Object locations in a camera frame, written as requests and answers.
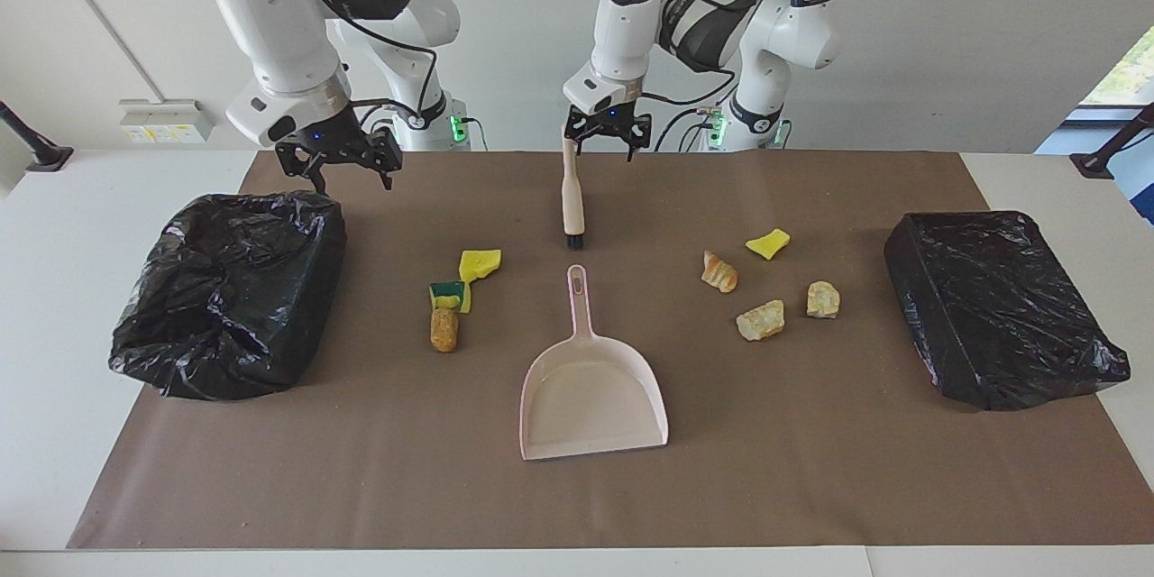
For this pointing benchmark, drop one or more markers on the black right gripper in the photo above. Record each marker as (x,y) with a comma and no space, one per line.
(334,140)

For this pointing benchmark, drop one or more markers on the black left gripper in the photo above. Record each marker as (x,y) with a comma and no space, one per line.
(609,119)

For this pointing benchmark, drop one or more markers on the green topped yellow sponge chunk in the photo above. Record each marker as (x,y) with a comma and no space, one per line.
(446,293)

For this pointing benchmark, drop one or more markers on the plain yellow sponge chunk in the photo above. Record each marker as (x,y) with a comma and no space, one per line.
(479,263)

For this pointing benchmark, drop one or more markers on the orange white ridged trash piece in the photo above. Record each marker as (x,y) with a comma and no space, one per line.
(719,272)

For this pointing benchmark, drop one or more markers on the thin yellow sponge wedge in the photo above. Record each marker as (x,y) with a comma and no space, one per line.
(767,243)

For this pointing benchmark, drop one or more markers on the brown cork trash piece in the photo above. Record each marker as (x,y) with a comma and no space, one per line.
(444,330)

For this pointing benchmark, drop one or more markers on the large pale trash lump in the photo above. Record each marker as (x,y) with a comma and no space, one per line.
(760,320)

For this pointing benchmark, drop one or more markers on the beige plastic dustpan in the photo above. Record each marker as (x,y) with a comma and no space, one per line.
(590,397)

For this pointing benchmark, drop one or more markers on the small pale trash lump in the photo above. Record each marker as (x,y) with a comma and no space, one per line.
(822,298)

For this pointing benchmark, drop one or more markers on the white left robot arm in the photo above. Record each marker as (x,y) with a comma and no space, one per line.
(631,27)

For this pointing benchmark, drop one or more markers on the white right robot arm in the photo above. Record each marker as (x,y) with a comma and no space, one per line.
(270,18)

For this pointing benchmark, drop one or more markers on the crumpled black bag lined bin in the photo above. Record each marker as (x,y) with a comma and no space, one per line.
(225,288)

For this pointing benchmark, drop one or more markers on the flat black bag lined bin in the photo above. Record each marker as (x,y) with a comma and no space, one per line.
(992,306)

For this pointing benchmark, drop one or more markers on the black clamp stand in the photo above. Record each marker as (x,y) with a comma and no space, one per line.
(1100,162)
(41,153)

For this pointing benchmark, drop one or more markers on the brown paper table mat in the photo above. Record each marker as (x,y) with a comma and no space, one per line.
(577,505)

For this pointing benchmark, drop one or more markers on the window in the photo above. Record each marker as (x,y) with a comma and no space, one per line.
(1127,77)

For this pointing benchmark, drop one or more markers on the blue panel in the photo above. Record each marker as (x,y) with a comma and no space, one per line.
(1140,185)

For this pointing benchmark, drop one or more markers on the white wall socket box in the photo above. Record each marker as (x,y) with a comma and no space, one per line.
(167,119)

